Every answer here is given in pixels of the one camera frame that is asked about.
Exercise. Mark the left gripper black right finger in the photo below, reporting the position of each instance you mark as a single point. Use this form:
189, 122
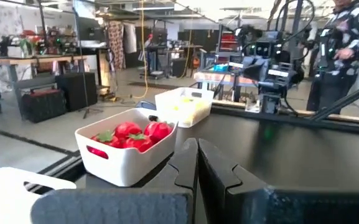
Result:
219, 174

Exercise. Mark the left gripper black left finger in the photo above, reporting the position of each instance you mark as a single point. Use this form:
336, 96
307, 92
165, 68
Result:
179, 177

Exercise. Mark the red toy tomato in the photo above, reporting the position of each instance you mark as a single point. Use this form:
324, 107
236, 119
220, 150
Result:
142, 144
106, 137
159, 130
127, 129

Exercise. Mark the yellow toy lemon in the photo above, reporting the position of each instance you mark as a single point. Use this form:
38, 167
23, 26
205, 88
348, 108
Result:
186, 100
200, 108
174, 109

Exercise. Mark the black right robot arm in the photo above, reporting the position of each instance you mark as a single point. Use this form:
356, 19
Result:
272, 102

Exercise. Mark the red tool chest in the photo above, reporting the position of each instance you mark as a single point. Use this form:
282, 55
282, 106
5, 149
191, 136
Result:
229, 42

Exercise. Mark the cluttered workbench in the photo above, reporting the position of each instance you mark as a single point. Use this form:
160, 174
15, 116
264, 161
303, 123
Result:
216, 77

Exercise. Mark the beige plastic basket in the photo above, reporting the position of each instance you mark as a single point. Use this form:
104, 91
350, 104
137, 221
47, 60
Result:
123, 168

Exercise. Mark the clear plastic basket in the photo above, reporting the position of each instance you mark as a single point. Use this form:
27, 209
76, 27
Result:
194, 92

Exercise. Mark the person's hand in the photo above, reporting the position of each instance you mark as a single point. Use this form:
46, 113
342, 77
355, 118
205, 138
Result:
344, 54

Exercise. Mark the person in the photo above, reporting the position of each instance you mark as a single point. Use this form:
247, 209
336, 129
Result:
353, 25

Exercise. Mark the black cube box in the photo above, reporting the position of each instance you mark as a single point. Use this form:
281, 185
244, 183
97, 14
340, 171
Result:
76, 90

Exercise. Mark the patterned hanging curtain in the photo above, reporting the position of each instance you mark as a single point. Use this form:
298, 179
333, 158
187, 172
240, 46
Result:
117, 43

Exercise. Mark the black case red trim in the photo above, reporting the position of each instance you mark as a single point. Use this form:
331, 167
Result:
42, 105

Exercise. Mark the white plastic basket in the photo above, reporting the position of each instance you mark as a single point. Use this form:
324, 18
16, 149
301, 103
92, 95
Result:
5, 199

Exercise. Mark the wooden top workbench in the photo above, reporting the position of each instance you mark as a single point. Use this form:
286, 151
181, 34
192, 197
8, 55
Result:
26, 59

